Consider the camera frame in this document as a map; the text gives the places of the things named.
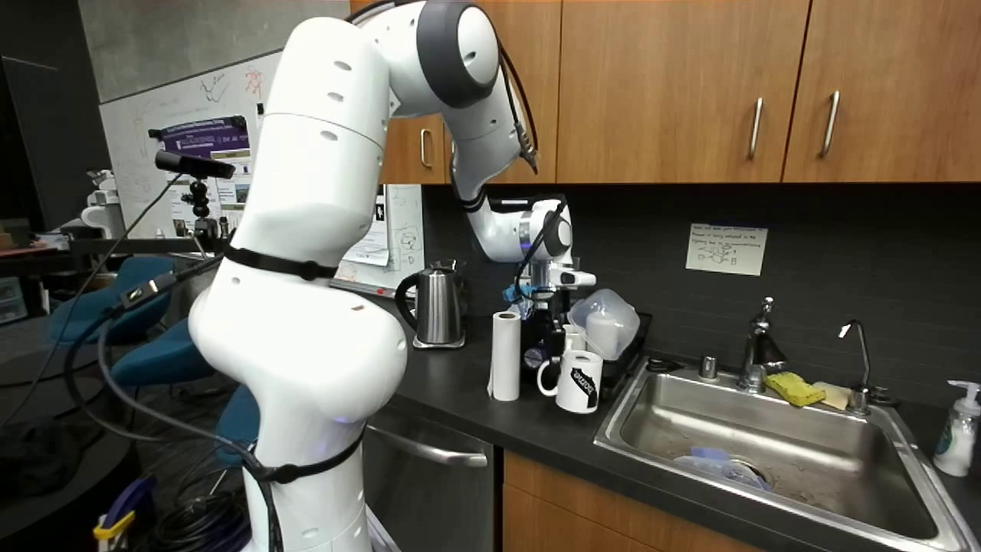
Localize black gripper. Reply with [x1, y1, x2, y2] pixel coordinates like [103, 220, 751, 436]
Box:
[520, 290, 566, 342]

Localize white paper towel roll front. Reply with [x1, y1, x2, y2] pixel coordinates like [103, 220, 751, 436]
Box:
[487, 309, 520, 401]

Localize white mug black print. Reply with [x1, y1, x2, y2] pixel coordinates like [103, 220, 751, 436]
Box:
[535, 349, 605, 413]

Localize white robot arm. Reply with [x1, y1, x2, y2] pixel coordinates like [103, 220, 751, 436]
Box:
[189, 0, 572, 552]

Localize black dish drying basket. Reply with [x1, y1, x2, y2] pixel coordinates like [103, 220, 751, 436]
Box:
[520, 288, 645, 413]

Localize clear plastic container lid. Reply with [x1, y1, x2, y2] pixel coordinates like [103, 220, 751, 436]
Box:
[566, 288, 642, 361]

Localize stainless steel electric kettle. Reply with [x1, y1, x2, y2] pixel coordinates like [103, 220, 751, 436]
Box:
[396, 262, 465, 349]

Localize stainless dishwasher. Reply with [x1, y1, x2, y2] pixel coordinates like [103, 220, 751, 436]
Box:
[364, 411, 495, 552]

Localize chrome kitchen faucet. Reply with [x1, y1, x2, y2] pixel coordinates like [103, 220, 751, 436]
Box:
[738, 298, 786, 392]

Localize yellow sponge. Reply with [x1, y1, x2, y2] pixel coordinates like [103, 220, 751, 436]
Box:
[766, 370, 825, 407]

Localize small chrome side faucet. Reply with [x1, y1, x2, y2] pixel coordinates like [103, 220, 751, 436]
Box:
[836, 320, 871, 411]

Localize stainless steel sink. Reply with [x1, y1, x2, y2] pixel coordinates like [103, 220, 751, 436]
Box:
[596, 369, 978, 552]

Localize blue office chair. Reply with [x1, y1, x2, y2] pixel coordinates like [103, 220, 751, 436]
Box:
[49, 255, 256, 443]

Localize white soap dispenser bottle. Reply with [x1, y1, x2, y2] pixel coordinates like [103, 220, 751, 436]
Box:
[934, 381, 981, 478]

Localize white paper wall notice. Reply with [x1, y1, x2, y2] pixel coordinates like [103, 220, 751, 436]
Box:
[685, 225, 769, 275]

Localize black tripod camera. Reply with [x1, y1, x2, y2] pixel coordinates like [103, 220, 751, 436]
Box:
[150, 116, 248, 252]

